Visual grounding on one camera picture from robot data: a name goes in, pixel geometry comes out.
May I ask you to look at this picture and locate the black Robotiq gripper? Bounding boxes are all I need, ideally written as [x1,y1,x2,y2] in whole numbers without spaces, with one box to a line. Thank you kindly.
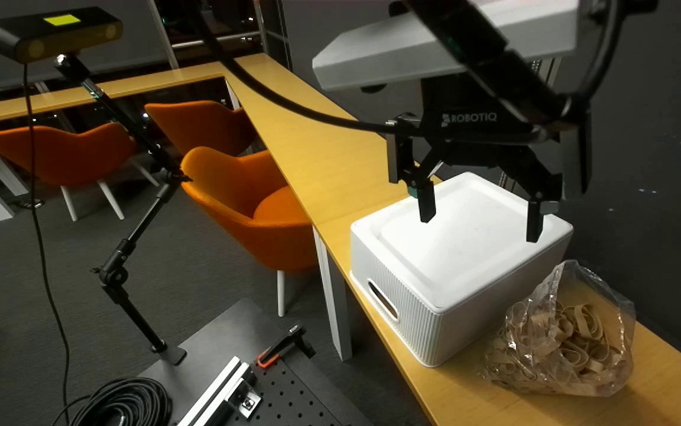
[389,76,594,246]

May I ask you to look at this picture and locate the clear plastic bag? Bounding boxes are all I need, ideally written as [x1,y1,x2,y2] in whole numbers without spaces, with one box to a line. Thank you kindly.
[485,259,637,400]

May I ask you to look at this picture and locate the white plastic basket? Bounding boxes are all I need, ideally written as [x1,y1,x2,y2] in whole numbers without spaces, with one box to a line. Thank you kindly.
[348,170,576,370]

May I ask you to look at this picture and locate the tan rubber bands pile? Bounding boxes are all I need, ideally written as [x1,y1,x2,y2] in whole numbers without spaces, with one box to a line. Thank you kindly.
[513,294,629,384]

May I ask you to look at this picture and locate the white table leg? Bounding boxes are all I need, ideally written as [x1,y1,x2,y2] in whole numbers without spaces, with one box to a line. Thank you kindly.
[310,226,356,364]

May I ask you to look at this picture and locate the orange chair with white legs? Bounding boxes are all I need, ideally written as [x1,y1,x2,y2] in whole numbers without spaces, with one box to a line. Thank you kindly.
[0,119,141,226]
[141,97,252,158]
[177,144,316,320]

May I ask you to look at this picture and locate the black perforated breadboard table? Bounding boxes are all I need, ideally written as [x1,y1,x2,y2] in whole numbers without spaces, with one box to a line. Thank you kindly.
[136,297,375,426]

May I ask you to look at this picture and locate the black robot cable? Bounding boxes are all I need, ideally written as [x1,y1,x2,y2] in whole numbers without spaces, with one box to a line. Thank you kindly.
[186,0,642,138]

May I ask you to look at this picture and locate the black clamp with orange handle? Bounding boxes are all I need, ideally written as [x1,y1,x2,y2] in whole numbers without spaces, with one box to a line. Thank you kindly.
[252,323,318,374]

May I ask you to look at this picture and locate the small metal bracket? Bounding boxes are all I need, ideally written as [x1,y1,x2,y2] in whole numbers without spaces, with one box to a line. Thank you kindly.
[224,386,264,421]

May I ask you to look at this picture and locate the aluminium extrusion rail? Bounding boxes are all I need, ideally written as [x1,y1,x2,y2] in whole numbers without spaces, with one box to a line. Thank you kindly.
[175,356,252,426]

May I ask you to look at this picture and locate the dark cabinet with white frame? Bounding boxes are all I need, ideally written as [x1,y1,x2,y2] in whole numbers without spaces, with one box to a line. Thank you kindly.
[148,0,289,71]

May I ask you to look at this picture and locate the black articulated camera stand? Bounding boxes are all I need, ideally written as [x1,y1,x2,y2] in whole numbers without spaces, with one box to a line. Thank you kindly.
[54,52,188,368]

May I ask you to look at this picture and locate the coiled black cable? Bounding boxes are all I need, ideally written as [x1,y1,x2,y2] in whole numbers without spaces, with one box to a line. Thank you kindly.
[50,374,177,426]

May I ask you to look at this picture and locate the thin black camera cable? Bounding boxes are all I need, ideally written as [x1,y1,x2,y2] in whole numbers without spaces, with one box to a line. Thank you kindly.
[21,59,76,426]

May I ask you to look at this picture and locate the black stereo camera green label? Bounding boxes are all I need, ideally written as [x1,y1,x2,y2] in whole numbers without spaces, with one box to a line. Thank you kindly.
[0,5,124,66]

